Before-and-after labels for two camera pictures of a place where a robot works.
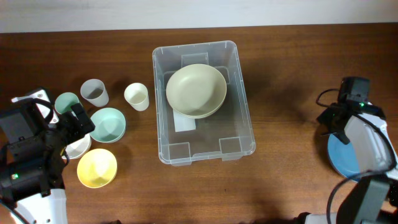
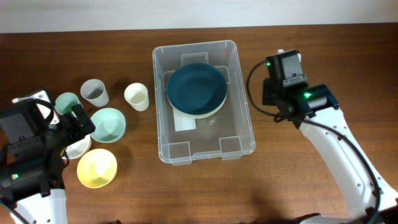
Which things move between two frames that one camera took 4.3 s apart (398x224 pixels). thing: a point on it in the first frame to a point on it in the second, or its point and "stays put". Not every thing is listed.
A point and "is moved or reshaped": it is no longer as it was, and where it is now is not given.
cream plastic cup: [137, 94] stays put
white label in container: [183, 122] stays put
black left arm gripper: [68, 121] stays put
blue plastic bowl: [342, 156] is moved or reshaped
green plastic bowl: [110, 125] stays put
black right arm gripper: [324, 117] to [267, 93]
